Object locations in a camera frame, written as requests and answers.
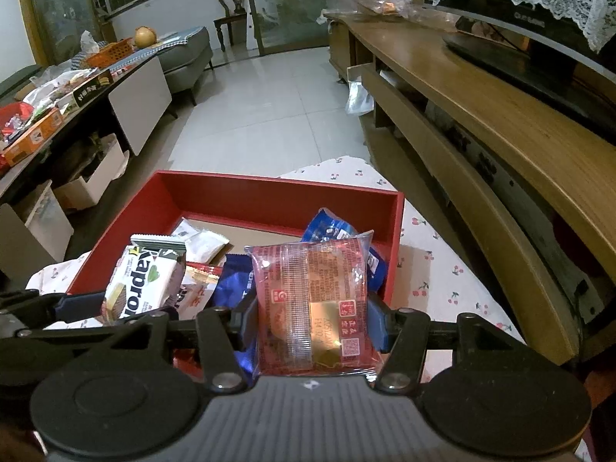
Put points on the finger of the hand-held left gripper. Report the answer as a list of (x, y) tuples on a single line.
[(79, 307)]

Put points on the red white snack packet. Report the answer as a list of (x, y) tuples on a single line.
[(197, 293)]

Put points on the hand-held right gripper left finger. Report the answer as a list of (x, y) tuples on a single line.
[(250, 322)]

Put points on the wooden television cabinet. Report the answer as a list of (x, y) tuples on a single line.
[(481, 86)]

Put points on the orange snack box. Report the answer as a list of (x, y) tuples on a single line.
[(33, 139)]

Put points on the long black snack box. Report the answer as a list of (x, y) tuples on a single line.
[(94, 85)]

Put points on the blue white snack packet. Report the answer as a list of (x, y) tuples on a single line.
[(332, 226)]

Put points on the black white coffee table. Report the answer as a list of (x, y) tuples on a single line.
[(139, 101)]

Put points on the white lidded storage bin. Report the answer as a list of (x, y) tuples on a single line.
[(48, 221)]

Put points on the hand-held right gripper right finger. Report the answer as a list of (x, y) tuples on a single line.
[(378, 327)]

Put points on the pile of assorted snack packets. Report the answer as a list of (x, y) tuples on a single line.
[(57, 86)]

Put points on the pink transparent pastry packet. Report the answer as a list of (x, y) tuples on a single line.
[(313, 298)]

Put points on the sliding glass door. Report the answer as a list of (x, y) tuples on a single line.
[(288, 5)]

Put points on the grey sofa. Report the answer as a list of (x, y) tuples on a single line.
[(185, 62)]

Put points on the red cardboard box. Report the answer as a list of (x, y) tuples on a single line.
[(269, 197)]

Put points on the red snack bag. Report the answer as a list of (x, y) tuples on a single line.
[(12, 120)]

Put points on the orange plastic basket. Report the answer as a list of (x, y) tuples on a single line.
[(108, 53)]

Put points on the cherry print tablecloth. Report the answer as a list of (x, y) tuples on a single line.
[(433, 269)]

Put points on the yellow pomelo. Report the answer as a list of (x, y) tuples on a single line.
[(144, 37)]

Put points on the clear plastic packaging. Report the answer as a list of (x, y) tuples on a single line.
[(409, 9)]

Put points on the clear plastic bag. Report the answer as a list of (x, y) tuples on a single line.
[(360, 98)]

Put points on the white open storage bin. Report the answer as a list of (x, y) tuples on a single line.
[(91, 183)]

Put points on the black television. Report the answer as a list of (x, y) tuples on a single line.
[(505, 57)]

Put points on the green white wafer packet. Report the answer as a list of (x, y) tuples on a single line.
[(139, 279)]

